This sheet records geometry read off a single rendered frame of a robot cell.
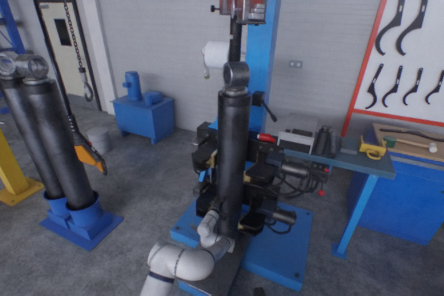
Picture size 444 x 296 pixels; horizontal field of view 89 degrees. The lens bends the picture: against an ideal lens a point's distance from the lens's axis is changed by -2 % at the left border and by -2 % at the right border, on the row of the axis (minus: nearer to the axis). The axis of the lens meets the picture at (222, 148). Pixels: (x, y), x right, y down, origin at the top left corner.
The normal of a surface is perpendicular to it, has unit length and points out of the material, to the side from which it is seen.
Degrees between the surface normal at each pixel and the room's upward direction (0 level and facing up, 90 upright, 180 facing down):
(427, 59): 90
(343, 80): 90
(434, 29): 90
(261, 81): 90
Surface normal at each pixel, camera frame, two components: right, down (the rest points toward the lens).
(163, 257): -0.15, -0.50
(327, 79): -0.41, 0.45
